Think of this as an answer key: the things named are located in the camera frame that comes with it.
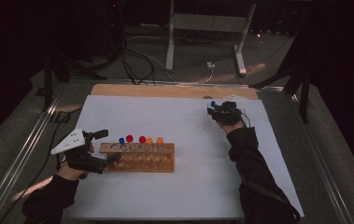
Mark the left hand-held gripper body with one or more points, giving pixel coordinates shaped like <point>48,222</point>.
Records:
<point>72,141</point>

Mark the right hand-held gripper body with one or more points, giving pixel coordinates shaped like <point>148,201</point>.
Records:
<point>229,112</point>

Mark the clear plastic test tube rack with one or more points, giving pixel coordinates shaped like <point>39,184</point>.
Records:
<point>208,123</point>

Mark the red-capped test tube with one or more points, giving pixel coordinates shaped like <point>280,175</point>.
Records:
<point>129,138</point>
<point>142,139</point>

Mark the wooden test tube rack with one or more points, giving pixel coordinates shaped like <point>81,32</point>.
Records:
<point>146,161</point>

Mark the orange-capped test tube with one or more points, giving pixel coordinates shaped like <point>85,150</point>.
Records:
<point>149,141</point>
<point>159,140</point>

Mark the person's right hand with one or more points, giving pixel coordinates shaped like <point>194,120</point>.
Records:
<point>233,127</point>

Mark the person's left hand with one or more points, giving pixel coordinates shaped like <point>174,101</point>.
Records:
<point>70,172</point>

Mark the white plug adapter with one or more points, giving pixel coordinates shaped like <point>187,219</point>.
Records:
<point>210,65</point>

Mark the black tripod stand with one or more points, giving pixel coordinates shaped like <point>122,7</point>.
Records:
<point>299,81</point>
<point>59,70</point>

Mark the white table sheet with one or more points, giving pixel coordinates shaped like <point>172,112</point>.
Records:
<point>177,193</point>

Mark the aluminium rail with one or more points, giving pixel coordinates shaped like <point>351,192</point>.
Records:
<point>19,158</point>
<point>324,161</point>

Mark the white metal stand frame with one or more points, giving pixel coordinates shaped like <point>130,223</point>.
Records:
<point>209,22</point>

